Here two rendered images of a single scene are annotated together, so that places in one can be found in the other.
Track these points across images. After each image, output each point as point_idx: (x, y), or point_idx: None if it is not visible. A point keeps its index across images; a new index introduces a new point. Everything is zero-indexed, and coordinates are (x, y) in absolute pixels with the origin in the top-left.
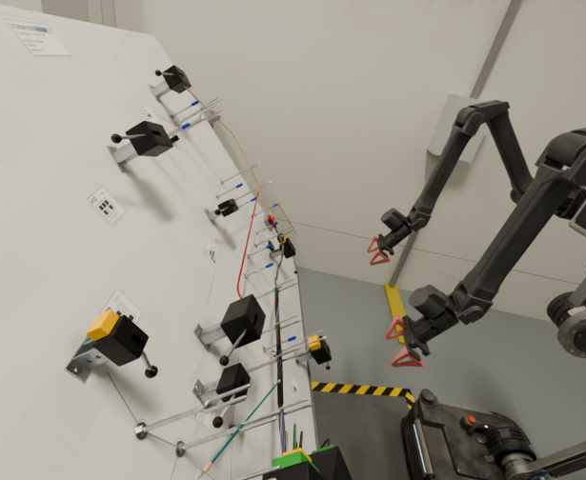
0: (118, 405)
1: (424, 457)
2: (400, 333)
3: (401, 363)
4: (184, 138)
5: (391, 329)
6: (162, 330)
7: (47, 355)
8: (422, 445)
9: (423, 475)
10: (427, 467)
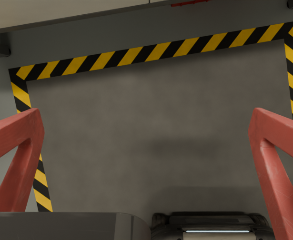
0: None
1: (202, 235)
2: (280, 219)
3: (15, 172)
4: None
5: None
6: None
7: None
8: (218, 236)
9: (184, 228)
10: (191, 235)
